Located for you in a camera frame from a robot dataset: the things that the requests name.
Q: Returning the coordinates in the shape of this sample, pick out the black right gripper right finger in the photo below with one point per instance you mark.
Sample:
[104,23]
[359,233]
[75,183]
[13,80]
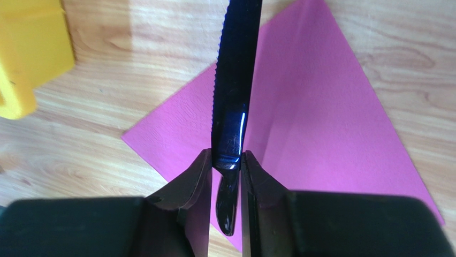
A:
[277,221]

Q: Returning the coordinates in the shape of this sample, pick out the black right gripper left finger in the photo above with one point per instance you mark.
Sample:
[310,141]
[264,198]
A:
[173,221]

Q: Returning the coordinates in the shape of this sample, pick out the yellow plastic bin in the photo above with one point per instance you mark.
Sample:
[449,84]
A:
[35,48]

